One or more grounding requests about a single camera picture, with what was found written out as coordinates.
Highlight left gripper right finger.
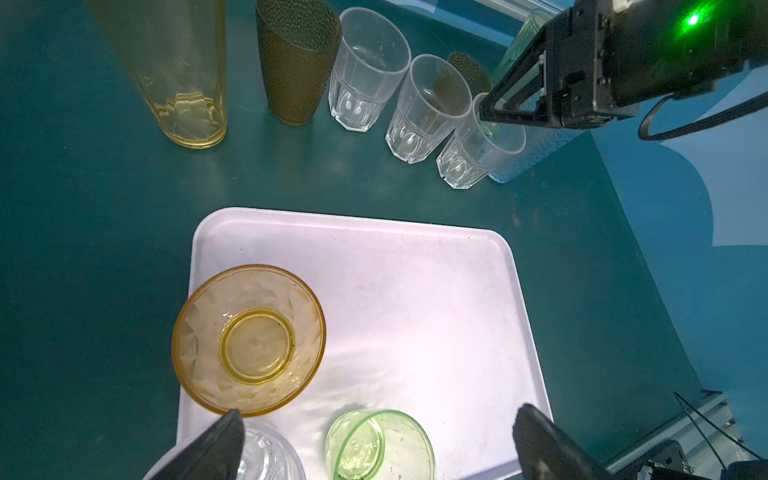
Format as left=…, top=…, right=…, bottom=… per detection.
left=513, top=403, right=612, bottom=479

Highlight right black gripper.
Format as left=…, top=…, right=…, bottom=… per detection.
left=479, top=1, right=638, bottom=130

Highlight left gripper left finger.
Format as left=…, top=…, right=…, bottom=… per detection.
left=149, top=409, right=245, bottom=479

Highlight clear faceted glass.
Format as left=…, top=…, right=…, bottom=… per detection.
left=328, top=7, right=412, bottom=132
left=385, top=54, right=472, bottom=164
left=436, top=92, right=527, bottom=190
left=141, top=419, right=308, bottom=480

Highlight amber faceted glass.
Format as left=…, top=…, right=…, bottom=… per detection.
left=171, top=264, right=327, bottom=417

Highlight green faceted glass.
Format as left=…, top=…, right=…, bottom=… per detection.
left=325, top=409, right=436, bottom=480

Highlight lilac plastic tray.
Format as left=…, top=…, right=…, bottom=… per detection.
left=189, top=208, right=550, bottom=479

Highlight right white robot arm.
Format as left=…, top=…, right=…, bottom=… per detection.
left=480, top=1, right=767, bottom=141

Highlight tall pale blue glass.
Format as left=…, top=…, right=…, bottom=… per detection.
left=489, top=126, right=581, bottom=184

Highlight tall pale green glass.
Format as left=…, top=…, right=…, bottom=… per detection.
left=491, top=8, right=556, bottom=86

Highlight back horizontal aluminium bar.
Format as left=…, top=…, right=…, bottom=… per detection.
left=476, top=0, right=564, bottom=21

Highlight clear faceted glass back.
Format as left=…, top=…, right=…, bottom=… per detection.
left=328, top=7, right=412, bottom=132

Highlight dark brown textured cup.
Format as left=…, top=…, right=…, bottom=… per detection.
left=255, top=0, right=342, bottom=125

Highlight tall yellow glass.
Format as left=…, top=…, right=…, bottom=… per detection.
left=87, top=0, right=227, bottom=149

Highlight aluminium front rail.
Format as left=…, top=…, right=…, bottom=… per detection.
left=606, top=391, right=767, bottom=479

